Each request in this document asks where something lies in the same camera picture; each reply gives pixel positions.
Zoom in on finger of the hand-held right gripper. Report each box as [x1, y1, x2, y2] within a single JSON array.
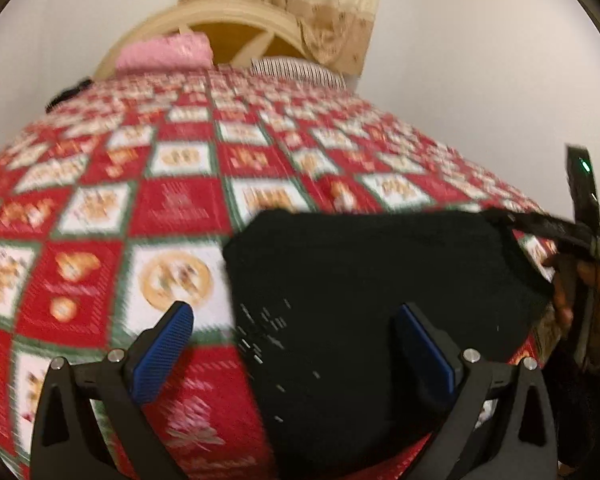
[[480, 209, 598, 262]]

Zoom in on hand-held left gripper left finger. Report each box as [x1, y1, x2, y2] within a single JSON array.
[[29, 301, 196, 480]]

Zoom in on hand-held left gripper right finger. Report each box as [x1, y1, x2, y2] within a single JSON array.
[[391, 303, 563, 480]]

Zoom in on black pants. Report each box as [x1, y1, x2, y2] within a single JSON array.
[[222, 209, 554, 480]]

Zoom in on person's right hand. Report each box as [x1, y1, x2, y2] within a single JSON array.
[[541, 254, 600, 361]]

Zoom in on red bear printed blanket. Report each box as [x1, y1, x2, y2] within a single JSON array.
[[0, 62, 561, 480]]

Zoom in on small black object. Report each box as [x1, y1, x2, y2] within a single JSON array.
[[45, 77, 94, 114]]

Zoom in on striped pillow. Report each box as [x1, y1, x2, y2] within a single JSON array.
[[250, 57, 349, 90]]

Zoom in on pink pillow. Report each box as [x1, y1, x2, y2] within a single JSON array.
[[114, 32, 214, 72]]

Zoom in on beige ruffled curtain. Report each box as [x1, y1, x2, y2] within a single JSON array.
[[179, 0, 394, 77]]

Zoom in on cream wooden headboard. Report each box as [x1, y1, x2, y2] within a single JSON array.
[[94, 0, 312, 82]]

